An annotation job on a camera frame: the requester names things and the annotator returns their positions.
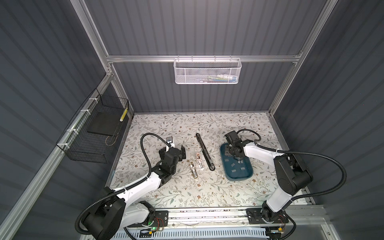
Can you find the white wire mesh basket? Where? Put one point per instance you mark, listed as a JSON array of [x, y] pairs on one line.
[[207, 71]]

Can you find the yellow marker pen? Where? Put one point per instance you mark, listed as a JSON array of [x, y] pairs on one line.
[[123, 115]]

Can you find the black foam pad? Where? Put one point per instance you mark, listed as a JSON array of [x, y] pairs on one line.
[[105, 124]]

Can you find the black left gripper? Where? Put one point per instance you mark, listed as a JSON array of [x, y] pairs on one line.
[[182, 155]]

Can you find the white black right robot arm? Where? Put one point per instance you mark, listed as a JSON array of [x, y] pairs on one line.
[[291, 171]]

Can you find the black long stapler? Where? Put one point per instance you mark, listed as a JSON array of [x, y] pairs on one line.
[[205, 153]]

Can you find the teal plastic tray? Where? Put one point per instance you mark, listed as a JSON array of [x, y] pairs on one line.
[[235, 170]]

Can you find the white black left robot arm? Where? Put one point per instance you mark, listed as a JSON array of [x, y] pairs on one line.
[[126, 196]]

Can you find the black wire basket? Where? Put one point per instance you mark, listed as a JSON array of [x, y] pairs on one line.
[[79, 145]]

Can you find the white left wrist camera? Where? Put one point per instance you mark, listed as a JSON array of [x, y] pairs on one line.
[[170, 141]]

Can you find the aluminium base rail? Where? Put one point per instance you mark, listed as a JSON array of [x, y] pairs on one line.
[[207, 216]]

